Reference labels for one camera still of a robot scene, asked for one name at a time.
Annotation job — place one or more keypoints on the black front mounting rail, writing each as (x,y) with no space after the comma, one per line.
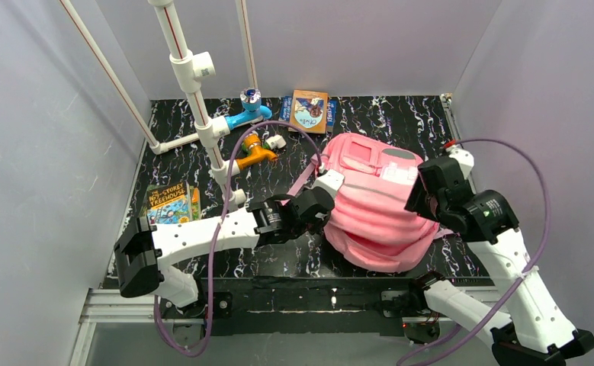
(315,305)

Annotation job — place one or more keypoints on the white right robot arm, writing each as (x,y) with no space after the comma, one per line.
(526,326)

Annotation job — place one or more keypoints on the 104-Storey Treehouse book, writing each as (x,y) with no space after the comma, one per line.
(167,204)

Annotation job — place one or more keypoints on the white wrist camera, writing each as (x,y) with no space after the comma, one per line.
(331,181)
(464,158)

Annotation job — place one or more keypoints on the white PVC pipe frame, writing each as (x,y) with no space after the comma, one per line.
(190,70)

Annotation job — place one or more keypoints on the blue plastic tap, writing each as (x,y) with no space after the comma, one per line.
(253,109)

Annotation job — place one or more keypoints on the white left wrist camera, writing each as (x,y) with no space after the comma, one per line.
(331,181)

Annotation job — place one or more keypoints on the orange plastic tap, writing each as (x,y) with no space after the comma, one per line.
(256,152)

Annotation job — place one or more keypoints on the orange Othello book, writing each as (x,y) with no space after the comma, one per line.
(308,111)

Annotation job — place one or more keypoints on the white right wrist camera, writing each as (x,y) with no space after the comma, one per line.
(464,158)

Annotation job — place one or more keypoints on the blue Treehouse book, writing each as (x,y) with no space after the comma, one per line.
(285,112)

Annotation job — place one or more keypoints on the pink student backpack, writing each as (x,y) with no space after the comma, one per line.
(369,225)

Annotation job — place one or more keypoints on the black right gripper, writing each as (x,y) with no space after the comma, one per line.
(422,187)

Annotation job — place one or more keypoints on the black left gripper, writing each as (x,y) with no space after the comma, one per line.
(319,203)

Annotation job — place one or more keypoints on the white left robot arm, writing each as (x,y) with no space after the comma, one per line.
(146,254)

